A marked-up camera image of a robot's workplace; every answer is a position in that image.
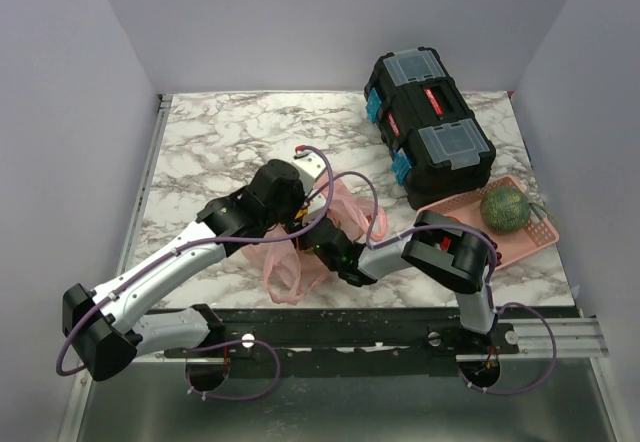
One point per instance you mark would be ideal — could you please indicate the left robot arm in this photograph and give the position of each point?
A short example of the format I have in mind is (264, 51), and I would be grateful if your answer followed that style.
(102, 325)

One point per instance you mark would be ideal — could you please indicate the green fake melon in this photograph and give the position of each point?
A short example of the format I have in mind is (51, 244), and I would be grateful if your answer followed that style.
(505, 210)

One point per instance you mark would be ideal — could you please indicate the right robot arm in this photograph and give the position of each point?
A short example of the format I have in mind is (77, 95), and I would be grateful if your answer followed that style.
(457, 256)

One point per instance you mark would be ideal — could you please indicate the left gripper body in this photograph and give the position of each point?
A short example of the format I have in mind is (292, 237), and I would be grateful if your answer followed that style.
(289, 215)

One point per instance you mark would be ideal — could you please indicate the dark red fake grapes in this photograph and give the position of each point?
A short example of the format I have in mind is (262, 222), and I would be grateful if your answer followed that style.
(498, 253)

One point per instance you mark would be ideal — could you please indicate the black plastic toolbox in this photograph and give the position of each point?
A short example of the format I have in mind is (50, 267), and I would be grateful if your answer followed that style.
(438, 148)

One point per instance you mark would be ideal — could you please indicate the black mounting rail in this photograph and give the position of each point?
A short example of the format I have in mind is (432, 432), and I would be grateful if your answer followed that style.
(327, 343)

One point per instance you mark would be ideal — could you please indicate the pink plastic bag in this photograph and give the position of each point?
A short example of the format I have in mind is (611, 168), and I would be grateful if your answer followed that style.
(289, 273)

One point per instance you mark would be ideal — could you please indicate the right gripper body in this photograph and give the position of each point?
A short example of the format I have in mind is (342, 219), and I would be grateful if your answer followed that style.
(305, 242)

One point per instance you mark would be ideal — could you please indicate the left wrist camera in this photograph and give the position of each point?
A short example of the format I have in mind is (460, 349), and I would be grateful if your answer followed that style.
(310, 167)

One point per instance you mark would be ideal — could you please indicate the pink plastic basket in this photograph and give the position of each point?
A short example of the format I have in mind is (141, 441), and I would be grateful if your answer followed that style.
(538, 234)

